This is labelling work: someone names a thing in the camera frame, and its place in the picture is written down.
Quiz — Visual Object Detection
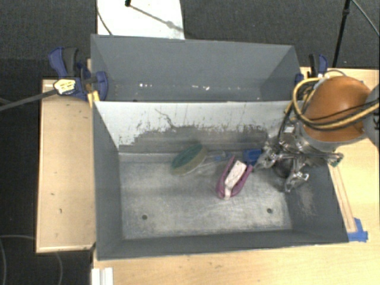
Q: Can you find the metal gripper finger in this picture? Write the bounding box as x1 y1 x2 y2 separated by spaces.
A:
284 170 310 193
256 148 281 172

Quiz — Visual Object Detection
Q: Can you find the purple and white clip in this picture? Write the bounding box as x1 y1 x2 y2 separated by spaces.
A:
216 156 254 201

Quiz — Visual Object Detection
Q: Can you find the clear plastic bottle blue cap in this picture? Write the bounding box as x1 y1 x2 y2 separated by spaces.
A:
194 148 264 177

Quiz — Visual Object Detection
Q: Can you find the green and yellow round sponge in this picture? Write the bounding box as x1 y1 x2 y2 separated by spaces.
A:
171 143 209 178

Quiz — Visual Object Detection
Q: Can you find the grey metal bin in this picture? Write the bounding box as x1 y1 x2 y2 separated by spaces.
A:
90 34 350 261

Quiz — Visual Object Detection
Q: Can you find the pale wood board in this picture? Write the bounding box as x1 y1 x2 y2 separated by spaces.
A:
35 78 97 254

